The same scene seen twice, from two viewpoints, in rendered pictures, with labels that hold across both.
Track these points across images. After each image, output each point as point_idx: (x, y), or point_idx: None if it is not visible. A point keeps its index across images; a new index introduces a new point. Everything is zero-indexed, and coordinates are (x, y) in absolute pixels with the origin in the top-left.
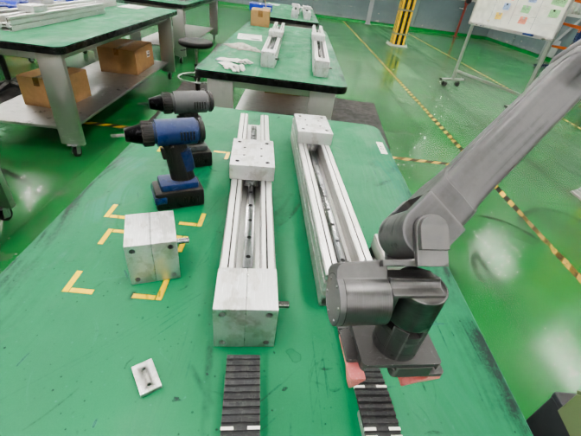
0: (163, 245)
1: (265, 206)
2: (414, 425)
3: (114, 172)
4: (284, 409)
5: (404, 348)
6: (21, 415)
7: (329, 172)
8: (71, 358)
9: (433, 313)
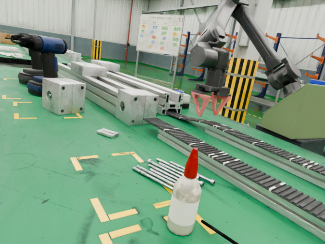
0: (79, 85)
1: (113, 81)
2: None
3: None
4: None
5: (220, 78)
6: (51, 148)
7: (129, 77)
8: (55, 133)
9: (228, 58)
